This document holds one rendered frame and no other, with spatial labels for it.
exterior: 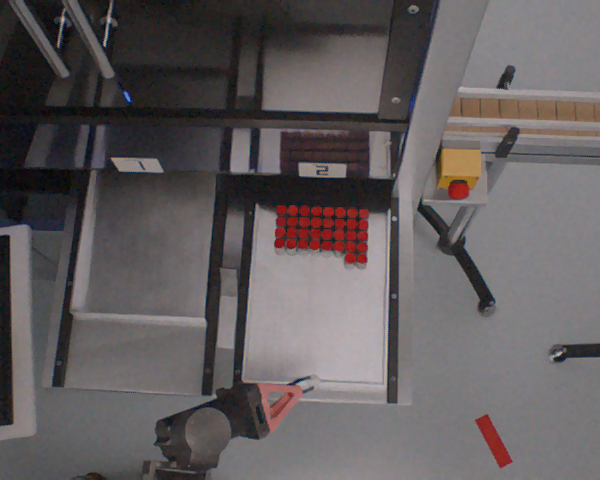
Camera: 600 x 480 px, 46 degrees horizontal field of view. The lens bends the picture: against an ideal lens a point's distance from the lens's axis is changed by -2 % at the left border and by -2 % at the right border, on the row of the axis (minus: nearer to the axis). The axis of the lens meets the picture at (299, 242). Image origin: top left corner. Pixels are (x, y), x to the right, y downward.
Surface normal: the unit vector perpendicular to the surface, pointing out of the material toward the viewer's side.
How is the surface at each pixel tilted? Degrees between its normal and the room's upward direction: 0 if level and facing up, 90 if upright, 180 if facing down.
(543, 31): 0
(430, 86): 90
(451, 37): 90
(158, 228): 0
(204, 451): 30
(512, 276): 0
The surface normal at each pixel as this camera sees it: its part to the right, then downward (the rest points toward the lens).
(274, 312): -0.04, -0.30
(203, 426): 0.47, -0.27
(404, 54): -0.04, 0.95
